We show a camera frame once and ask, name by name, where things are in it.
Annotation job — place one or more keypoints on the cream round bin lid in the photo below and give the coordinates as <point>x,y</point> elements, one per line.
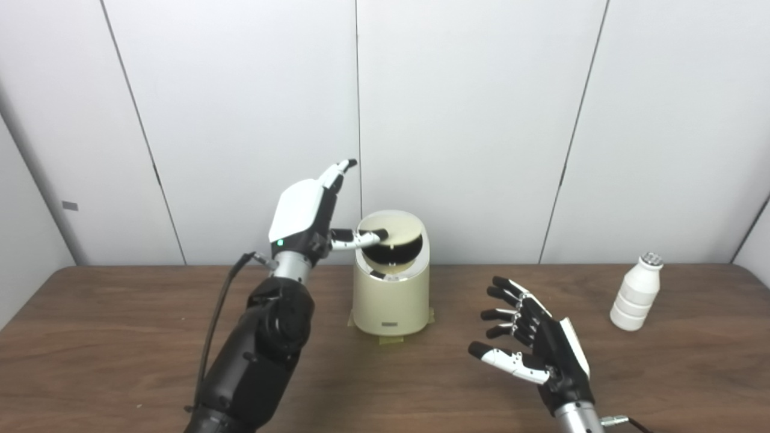
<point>397,226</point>

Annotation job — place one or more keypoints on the cream-colored round bin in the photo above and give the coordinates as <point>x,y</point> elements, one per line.
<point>391,304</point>

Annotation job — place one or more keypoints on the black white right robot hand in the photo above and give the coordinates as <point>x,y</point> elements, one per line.
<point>559,355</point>

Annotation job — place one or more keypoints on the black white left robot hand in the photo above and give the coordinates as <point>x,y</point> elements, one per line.
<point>298,210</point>

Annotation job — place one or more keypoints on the small white plastic bottle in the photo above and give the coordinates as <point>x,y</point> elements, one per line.
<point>634,297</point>

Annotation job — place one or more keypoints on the grey wall sticker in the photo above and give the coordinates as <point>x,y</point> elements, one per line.
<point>70,205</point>

